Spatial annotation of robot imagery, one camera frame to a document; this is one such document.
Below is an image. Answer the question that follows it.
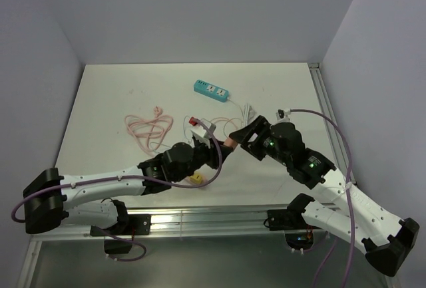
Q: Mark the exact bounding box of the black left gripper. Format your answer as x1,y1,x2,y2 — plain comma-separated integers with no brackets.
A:
174,136,233,182

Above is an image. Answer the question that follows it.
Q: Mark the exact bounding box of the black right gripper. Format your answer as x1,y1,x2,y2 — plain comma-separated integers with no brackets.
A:
229,114,291,166

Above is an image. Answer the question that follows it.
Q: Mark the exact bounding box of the salmon pink charger plug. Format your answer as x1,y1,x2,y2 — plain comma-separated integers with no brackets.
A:
223,137,238,150

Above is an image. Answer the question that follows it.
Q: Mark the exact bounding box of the yellow charger plug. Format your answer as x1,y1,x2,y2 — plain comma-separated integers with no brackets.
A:
188,173,204,186

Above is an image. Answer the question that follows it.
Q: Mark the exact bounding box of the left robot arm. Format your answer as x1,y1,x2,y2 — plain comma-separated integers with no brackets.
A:
20,138,237,235

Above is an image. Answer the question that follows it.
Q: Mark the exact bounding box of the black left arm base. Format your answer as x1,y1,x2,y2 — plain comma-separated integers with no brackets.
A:
89,214,151,262

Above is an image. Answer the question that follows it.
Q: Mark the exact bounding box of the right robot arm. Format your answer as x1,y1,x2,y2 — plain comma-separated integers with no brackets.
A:
230,116,419,277

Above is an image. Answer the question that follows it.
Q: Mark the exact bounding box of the teal power strip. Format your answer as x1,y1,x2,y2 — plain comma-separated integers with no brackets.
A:
193,79,229,102

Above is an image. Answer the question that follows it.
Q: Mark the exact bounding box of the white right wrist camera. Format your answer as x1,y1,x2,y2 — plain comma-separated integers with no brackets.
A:
276,108,292,123

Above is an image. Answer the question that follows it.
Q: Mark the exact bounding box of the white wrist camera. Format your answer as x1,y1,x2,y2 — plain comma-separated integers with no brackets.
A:
189,117,216,147
276,108,292,123

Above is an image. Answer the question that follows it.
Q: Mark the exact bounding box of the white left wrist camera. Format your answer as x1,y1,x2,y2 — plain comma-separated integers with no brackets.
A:
189,117,216,147

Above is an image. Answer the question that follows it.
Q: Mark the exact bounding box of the pink power strip cable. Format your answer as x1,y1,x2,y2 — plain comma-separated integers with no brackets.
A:
124,105,174,154

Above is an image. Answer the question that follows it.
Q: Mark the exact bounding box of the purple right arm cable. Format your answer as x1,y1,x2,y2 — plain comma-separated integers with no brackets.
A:
289,108,355,288

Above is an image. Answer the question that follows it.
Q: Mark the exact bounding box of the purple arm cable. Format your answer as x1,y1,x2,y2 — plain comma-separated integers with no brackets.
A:
289,108,355,288
9,118,224,263

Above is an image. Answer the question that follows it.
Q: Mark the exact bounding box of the aluminium frame rail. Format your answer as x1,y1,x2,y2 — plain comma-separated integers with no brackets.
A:
16,63,400,288

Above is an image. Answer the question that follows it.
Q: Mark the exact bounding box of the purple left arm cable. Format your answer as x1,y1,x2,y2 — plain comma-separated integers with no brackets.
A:
9,118,224,263

